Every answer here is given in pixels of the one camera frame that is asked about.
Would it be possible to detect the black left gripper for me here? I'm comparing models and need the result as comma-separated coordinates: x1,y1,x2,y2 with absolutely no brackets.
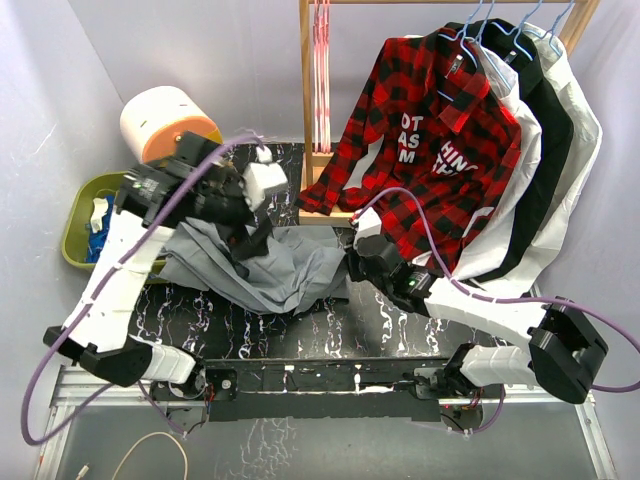
190,165,272,257

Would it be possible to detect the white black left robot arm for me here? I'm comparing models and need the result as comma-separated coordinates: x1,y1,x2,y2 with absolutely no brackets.
43,132,288,399

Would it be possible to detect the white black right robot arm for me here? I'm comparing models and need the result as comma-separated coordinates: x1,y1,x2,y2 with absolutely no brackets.
345,235,608,404

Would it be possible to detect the red black plaid shirt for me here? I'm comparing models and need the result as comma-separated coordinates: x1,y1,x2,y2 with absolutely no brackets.
312,27,521,269

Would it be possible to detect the light grey white shirt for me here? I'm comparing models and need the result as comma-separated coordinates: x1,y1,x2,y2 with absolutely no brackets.
507,23,603,294

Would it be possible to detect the white orange cylinder container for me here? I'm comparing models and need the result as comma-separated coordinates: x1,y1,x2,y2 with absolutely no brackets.
119,86,223,163

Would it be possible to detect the blue cloth in basket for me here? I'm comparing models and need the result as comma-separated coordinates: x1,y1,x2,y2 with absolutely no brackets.
84,190,116,263

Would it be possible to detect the olive green laundry basket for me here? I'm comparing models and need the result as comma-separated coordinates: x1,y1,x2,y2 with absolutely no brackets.
61,172,169,276

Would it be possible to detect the pink hangers bundle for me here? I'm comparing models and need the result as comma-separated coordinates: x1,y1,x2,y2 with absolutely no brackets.
312,1,331,154

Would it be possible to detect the wooden clothes rack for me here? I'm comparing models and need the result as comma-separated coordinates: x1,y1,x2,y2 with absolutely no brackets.
298,0,600,226

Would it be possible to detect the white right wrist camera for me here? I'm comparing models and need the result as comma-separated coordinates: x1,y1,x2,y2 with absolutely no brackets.
351,207,382,244

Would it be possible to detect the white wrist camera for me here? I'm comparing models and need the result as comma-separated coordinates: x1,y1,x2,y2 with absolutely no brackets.
242,146,289,212
351,207,382,244

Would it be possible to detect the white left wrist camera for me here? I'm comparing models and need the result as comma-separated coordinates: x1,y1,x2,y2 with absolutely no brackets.
242,146,289,212

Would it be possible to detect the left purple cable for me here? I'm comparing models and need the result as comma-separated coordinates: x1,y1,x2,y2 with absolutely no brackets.
20,132,271,447

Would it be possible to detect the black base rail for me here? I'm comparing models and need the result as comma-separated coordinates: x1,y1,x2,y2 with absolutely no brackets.
149,357,501,424

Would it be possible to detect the aluminium frame rail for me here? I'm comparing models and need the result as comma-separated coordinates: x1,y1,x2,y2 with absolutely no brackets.
32,284,616,480

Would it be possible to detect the blue wire hanger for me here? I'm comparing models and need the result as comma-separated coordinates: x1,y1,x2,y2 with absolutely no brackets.
464,2,518,89
522,0,576,59
491,0,543,61
438,0,484,79

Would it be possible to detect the beige cable on floor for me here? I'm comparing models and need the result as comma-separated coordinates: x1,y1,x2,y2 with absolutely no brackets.
77,431,190,480

